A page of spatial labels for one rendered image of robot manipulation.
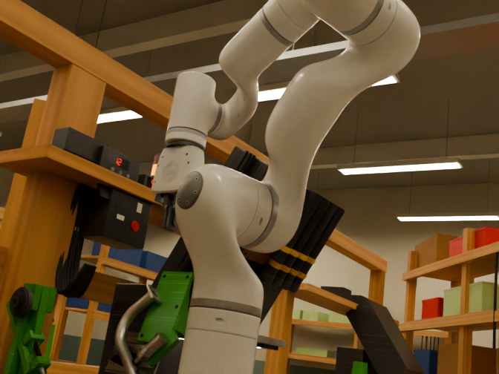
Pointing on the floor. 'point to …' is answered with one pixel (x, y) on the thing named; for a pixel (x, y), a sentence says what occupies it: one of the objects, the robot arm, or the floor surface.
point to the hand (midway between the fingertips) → (171, 220)
